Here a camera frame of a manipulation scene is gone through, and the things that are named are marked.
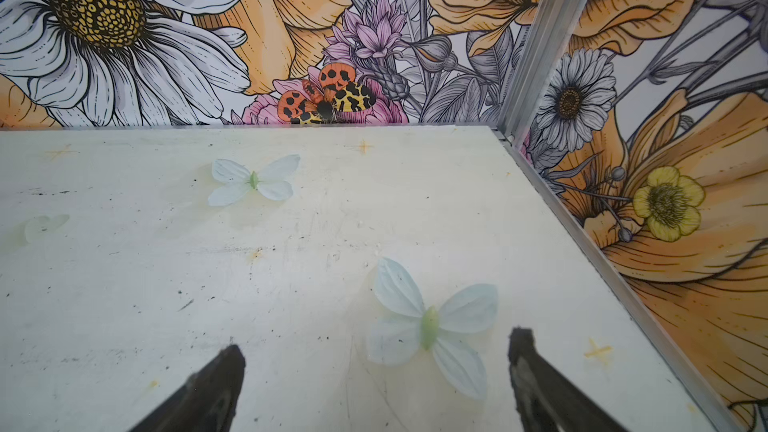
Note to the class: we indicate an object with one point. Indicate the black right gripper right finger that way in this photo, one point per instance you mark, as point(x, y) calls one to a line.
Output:
point(545, 399)

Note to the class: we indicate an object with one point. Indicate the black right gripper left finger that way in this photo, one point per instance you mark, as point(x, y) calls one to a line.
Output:
point(207, 401)

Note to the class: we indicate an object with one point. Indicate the aluminium table edge rail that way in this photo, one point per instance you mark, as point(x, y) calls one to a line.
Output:
point(695, 385)

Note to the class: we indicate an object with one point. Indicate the aluminium corner frame post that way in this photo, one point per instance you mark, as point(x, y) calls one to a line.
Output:
point(524, 86)

